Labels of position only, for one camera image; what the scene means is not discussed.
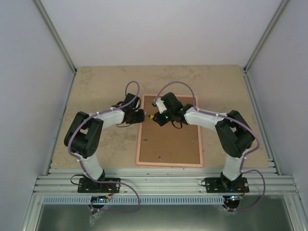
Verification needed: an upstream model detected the pink picture frame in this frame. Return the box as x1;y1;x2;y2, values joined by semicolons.
136;94;204;167

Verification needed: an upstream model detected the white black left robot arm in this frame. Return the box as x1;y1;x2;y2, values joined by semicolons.
64;93;144;192

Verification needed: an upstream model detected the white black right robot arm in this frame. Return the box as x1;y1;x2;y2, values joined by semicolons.
152;92;256;192

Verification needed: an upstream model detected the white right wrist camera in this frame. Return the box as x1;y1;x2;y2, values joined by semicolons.
153;97;167;114

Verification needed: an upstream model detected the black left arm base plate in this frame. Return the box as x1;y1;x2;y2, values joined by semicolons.
77;177;121;194

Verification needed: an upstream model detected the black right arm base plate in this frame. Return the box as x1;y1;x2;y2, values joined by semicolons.
205;177;250;193

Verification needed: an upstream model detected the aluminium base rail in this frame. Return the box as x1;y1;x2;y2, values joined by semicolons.
33;167;298;195

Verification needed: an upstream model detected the grey slotted cable duct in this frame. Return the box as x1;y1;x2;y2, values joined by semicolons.
43;195;225;205

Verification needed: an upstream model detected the left aluminium corner post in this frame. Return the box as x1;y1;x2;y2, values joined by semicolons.
33;0;77;76

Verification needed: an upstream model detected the aluminium corner post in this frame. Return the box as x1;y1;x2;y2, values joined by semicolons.
33;0;77;76
243;0;291;74

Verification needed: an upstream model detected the right aluminium corner post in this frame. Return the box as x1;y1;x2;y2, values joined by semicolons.
243;0;291;74

